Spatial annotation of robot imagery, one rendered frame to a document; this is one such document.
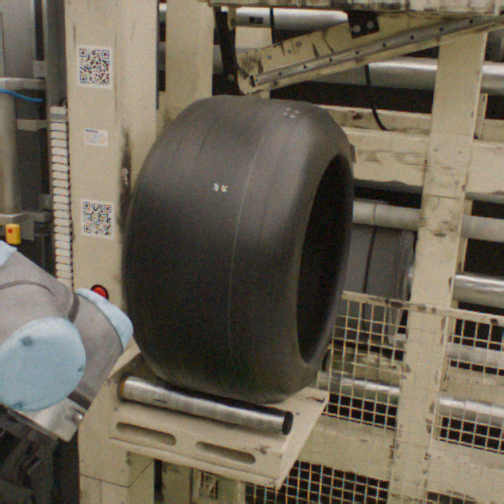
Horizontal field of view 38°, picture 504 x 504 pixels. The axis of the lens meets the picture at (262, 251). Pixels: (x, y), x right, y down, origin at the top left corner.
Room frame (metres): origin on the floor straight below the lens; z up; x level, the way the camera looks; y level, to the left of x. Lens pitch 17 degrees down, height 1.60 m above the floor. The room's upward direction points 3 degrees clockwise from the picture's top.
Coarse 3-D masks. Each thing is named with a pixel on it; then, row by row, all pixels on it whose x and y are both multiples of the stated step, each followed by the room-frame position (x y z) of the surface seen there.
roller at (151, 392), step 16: (128, 384) 1.27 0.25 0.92; (144, 384) 1.26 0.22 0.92; (160, 384) 1.26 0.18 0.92; (144, 400) 1.25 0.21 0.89; (160, 400) 1.24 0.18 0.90; (176, 400) 1.23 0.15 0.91; (192, 400) 1.22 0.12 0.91; (208, 400) 1.22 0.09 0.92; (224, 400) 1.21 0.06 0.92; (208, 416) 1.21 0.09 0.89; (224, 416) 1.19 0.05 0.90; (240, 416) 1.18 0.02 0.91; (256, 416) 1.18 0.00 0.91; (272, 416) 1.17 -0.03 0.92; (288, 416) 1.17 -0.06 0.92; (272, 432) 1.17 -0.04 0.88; (288, 432) 1.17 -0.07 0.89
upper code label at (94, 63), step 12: (84, 48) 1.37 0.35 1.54; (96, 48) 1.37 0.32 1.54; (108, 48) 1.36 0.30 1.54; (84, 60) 1.37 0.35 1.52; (96, 60) 1.37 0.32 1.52; (108, 60) 1.36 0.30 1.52; (84, 72) 1.37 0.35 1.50; (96, 72) 1.37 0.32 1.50; (108, 72) 1.36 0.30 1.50; (84, 84) 1.37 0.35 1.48; (96, 84) 1.37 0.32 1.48; (108, 84) 1.36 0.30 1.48
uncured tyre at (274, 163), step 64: (192, 128) 1.23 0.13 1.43; (256, 128) 1.21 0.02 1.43; (320, 128) 1.26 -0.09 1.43; (192, 192) 1.13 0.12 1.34; (256, 192) 1.11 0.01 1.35; (320, 192) 1.58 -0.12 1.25; (128, 256) 1.14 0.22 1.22; (192, 256) 1.09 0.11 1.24; (256, 256) 1.06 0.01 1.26; (320, 256) 1.57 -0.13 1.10; (192, 320) 1.08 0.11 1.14; (256, 320) 1.06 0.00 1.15; (320, 320) 1.47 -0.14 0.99; (192, 384) 1.17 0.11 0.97; (256, 384) 1.10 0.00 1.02
